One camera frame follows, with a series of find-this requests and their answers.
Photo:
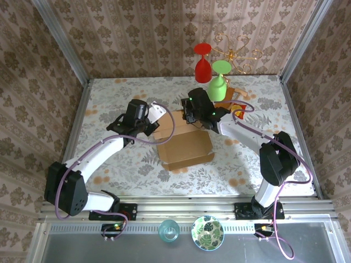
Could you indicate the brown cardboard paper box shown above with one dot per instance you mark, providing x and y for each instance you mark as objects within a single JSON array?
[{"x": 183, "y": 148}]

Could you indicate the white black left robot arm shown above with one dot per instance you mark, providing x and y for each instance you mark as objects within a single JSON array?
[{"x": 94, "y": 163}]

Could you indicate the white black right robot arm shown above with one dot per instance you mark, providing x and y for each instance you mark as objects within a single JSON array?
[{"x": 241, "y": 138}]

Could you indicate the green plastic wine glass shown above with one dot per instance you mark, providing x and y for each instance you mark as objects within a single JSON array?
[{"x": 217, "y": 89}]

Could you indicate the red plastic wine glass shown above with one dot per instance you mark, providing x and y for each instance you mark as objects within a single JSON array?
[{"x": 203, "y": 71}]

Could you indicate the brown wooden object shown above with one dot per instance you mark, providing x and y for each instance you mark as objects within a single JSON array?
[{"x": 230, "y": 94}]

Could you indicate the red yellow snack packet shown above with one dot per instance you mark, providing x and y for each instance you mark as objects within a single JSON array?
[{"x": 239, "y": 112}]

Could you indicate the perforated metal strip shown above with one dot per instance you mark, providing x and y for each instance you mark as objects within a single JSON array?
[{"x": 148, "y": 228}]

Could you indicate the left small circuit board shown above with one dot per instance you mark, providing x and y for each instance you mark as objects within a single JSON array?
[{"x": 109, "y": 227}]

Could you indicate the small circuit board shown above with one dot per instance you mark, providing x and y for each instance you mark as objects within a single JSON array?
[
  {"x": 260, "y": 228},
  {"x": 109, "y": 227}
]

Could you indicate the clear blue glass cup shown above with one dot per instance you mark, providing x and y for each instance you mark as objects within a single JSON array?
[{"x": 169, "y": 231}]

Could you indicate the green leaf pattern bowl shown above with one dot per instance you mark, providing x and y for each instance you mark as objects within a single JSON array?
[{"x": 207, "y": 233}]

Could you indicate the right small circuit board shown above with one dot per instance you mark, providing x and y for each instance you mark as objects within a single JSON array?
[{"x": 260, "y": 228}]

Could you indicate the aluminium left side rail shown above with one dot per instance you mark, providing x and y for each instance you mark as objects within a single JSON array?
[{"x": 72, "y": 137}]

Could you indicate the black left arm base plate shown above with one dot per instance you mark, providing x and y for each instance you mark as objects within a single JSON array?
[{"x": 131, "y": 211}]

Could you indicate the aluminium left frame post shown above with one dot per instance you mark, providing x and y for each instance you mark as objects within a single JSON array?
[{"x": 60, "y": 38}]

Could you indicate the aluminium frame post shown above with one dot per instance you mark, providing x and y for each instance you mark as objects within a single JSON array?
[
  {"x": 60, "y": 38},
  {"x": 304, "y": 38}
]

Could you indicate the aluminium right side rail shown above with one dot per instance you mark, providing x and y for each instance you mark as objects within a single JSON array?
[{"x": 301, "y": 137}]

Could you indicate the aluminium front mounting rail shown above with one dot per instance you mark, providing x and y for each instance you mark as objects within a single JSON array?
[{"x": 181, "y": 209}]

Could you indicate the aluminium right frame post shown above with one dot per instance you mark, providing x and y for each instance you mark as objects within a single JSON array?
[{"x": 304, "y": 38}]

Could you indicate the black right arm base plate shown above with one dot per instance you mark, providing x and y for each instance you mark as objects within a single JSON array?
[{"x": 279, "y": 211}]

